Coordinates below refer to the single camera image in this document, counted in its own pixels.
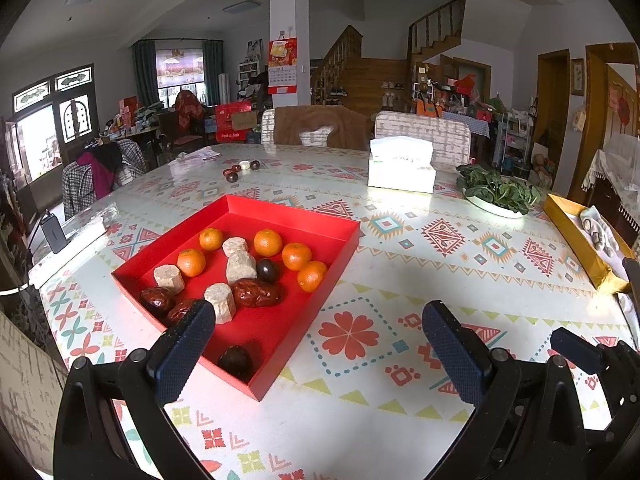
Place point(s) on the black phone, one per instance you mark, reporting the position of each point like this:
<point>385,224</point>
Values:
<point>54,232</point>

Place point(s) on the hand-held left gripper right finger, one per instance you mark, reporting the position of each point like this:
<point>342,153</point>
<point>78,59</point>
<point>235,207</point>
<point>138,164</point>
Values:
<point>455,355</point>

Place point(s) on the pale crumpled wrapping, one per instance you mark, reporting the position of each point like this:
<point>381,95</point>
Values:
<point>597,230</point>

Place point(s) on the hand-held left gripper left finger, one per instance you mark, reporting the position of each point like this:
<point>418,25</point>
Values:
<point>182,350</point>

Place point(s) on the window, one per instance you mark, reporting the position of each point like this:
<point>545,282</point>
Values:
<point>180,72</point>

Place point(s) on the white shelf cart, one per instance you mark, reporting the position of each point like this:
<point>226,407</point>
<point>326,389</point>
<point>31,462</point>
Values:
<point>512,140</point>

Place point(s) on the red tray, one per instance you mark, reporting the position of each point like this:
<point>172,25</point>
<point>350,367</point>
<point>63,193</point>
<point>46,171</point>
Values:
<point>300,320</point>

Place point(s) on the patterned white chair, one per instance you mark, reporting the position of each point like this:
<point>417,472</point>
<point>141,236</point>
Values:
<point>25,400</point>
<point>425,127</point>
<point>267,127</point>

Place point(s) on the wooden door frame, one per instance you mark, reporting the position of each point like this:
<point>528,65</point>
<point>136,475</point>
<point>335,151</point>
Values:
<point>595,85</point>
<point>541,105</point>

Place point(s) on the wooden glass door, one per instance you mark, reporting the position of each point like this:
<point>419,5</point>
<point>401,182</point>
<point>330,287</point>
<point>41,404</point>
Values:
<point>55,130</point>

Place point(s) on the magenta garment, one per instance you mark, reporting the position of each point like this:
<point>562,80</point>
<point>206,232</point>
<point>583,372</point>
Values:
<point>102,177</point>

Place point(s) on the white lace cover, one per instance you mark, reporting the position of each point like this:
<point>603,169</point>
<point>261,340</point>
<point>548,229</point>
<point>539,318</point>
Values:
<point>617,160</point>

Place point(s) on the white bookshelf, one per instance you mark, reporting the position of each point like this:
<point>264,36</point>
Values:
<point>248,72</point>

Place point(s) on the white plate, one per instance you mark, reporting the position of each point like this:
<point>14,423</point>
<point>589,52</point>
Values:
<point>492,209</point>

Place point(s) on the dark round plum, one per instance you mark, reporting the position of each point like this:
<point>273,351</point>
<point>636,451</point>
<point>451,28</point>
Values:
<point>267,270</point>
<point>235,360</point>

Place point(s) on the red wall calendar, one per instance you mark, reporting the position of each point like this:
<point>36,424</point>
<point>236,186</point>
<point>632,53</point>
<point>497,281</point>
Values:
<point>283,65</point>

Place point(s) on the framed picture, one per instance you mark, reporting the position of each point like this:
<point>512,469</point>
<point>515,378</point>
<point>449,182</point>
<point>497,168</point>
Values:
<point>577,76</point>

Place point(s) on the brown jacket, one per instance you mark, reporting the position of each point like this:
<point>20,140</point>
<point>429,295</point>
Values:
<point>350,125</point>

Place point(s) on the cluttered wooden desk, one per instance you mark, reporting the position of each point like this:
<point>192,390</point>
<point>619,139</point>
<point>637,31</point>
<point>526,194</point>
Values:
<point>135,120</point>

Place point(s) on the red gift box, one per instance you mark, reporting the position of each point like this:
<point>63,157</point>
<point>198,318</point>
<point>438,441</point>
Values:
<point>232,120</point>

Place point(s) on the wooden staircase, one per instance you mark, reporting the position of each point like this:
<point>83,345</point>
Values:
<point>370,75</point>

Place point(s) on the gold box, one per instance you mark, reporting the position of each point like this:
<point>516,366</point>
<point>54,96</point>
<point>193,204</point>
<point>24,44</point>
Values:
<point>570,225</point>

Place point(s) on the blue checked cloth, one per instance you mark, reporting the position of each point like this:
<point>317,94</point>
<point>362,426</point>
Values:
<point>475,122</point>

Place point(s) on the white papers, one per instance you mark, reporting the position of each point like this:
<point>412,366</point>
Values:
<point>197,154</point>

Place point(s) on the white tissue box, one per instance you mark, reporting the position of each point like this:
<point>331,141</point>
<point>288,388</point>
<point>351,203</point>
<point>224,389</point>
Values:
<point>400,170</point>

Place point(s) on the plaid jacket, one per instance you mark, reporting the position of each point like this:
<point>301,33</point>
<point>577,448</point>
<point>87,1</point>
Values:
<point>75,185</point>

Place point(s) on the wrinkled red date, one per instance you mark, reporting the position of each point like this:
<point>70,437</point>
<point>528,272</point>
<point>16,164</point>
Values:
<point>181,310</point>
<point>157,300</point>
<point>255,294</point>

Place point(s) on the plate of green vegetables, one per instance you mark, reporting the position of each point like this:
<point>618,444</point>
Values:
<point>495,187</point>

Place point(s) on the red paper decoration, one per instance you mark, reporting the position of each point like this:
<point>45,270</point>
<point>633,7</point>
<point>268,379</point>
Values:
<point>625,107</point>

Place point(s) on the white power strip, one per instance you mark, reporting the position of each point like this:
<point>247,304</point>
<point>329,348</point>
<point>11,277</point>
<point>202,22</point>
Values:
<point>70,250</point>

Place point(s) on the orange bag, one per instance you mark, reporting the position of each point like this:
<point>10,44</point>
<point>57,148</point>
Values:
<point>429,108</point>

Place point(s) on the orange mandarin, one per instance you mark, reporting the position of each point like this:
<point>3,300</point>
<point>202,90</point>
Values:
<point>191,262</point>
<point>296,256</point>
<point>311,276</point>
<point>267,242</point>
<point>211,239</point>

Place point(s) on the dark green curtain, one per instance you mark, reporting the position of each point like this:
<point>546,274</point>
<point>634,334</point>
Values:
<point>212,72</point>
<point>145,72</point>

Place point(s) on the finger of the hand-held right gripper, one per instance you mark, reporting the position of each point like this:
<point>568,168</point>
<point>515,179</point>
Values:
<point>633,270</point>
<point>575,350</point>

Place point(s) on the red draped cloth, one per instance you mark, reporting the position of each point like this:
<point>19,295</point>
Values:
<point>189,107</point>

